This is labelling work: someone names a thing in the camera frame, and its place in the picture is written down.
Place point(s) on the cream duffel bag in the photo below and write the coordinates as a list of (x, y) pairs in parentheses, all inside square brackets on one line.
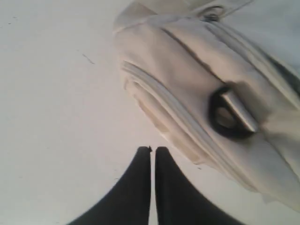
[(220, 80)]

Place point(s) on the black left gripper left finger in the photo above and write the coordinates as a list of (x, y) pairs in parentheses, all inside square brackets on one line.
[(128, 202)]

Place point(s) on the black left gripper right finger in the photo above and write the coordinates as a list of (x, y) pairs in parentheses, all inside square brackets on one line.
[(178, 201)]

